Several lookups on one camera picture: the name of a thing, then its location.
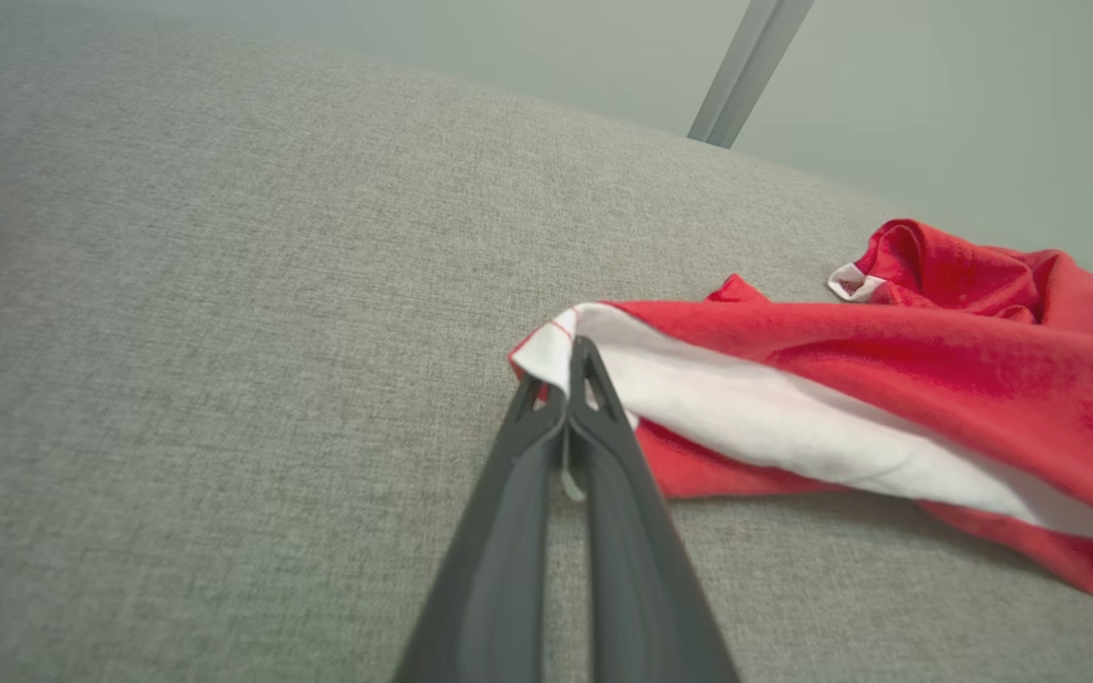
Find red white-striped shorts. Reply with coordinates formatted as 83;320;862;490
509;218;1093;605

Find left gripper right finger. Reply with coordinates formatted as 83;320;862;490
565;335;744;683

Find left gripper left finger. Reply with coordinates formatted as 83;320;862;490
391;373;570;683

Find grey metal partition post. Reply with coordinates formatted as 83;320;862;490
687;0;815;150

